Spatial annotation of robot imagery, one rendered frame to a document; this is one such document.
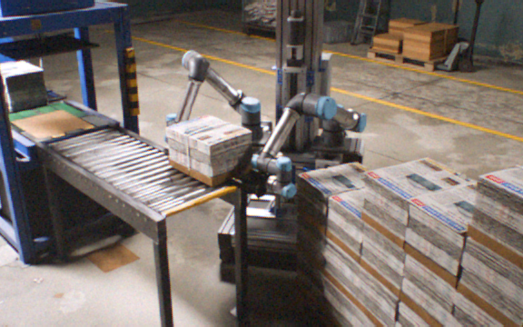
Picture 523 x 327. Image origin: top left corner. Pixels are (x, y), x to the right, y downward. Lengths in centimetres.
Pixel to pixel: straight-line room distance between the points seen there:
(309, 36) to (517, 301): 203
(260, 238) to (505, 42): 661
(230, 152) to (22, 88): 200
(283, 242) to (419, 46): 581
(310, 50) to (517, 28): 623
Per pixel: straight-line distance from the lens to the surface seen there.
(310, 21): 342
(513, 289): 199
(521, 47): 939
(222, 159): 289
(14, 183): 378
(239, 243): 306
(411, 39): 898
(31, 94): 448
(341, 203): 271
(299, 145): 353
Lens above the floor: 205
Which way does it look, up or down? 24 degrees down
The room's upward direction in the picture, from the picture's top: straight up
